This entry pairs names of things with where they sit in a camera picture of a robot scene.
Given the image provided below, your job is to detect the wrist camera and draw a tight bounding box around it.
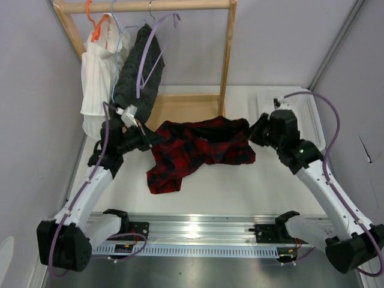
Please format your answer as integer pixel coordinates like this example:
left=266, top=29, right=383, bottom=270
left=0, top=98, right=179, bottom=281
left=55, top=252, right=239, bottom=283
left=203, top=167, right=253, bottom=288
left=273, top=97, right=295, bottom=110
left=116, top=105, right=138, bottom=128

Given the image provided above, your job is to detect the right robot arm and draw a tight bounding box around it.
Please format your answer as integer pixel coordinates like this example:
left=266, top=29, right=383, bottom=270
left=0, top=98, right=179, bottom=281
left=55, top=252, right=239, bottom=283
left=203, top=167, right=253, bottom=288
left=250, top=109, right=383, bottom=274

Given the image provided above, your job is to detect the white pleated garment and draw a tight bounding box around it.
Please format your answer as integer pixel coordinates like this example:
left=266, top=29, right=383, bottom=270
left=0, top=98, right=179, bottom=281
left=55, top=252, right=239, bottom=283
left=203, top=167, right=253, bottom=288
left=80, top=13, right=131, bottom=140

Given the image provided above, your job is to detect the slotted cable duct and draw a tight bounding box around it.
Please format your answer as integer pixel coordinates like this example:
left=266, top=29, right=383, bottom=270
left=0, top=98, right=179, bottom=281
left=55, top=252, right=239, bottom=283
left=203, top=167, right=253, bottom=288
left=92, top=243, right=280, bottom=259

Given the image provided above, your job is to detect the orange hanger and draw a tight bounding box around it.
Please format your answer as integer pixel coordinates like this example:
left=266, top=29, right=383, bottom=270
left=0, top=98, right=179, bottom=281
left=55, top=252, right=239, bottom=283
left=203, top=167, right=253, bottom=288
left=85, top=0, right=110, bottom=43

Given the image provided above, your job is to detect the aluminium mounting rail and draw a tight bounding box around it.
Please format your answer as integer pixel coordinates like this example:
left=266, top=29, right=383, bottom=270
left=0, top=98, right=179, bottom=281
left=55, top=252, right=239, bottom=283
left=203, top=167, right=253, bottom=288
left=86, top=211, right=340, bottom=245

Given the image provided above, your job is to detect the light blue hanger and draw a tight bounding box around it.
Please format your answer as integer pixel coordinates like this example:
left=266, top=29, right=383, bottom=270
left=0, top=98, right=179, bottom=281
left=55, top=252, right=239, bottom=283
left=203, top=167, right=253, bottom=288
left=110, top=0, right=146, bottom=104

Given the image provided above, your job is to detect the wooden clothes rack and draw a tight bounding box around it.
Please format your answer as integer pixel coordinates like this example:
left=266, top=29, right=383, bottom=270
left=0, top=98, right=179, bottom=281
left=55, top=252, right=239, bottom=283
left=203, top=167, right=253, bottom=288
left=52, top=1, right=237, bottom=130

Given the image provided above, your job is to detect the white plastic basket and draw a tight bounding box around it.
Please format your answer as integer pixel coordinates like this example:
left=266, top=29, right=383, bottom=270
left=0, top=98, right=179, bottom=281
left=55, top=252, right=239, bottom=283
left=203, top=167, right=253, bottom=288
left=248, top=86, right=326, bottom=151

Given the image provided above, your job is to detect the lilac plastic hanger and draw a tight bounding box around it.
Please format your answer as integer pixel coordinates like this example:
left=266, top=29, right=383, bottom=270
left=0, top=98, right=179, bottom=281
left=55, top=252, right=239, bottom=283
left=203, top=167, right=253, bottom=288
left=136, top=13, right=181, bottom=99

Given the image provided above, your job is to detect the dark dotted garment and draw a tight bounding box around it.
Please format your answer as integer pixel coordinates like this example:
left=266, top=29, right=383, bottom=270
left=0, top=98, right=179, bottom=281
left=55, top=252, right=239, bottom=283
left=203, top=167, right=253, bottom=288
left=111, top=24, right=165, bottom=124

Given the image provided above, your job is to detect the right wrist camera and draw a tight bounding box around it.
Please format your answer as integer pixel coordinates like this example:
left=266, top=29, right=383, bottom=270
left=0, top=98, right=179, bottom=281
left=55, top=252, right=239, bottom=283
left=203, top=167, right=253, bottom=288
left=273, top=97, right=295, bottom=110

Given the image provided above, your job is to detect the red plaid skirt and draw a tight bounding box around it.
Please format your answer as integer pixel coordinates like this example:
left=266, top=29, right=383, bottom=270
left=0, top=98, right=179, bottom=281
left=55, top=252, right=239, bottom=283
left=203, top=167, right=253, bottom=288
left=146, top=116, right=256, bottom=194

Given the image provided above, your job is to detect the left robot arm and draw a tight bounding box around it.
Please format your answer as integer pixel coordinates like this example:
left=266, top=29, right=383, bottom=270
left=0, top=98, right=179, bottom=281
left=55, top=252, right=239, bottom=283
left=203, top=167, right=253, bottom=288
left=37, top=119, right=165, bottom=272

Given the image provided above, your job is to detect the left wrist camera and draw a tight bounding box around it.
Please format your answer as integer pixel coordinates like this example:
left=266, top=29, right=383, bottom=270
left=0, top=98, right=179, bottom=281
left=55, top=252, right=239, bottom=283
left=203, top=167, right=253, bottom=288
left=116, top=105, right=138, bottom=128

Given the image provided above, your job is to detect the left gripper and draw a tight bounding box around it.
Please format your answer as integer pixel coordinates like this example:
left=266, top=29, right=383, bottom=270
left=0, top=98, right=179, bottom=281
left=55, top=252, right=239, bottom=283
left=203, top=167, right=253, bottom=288
left=117, top=121, right=166, bottom=155

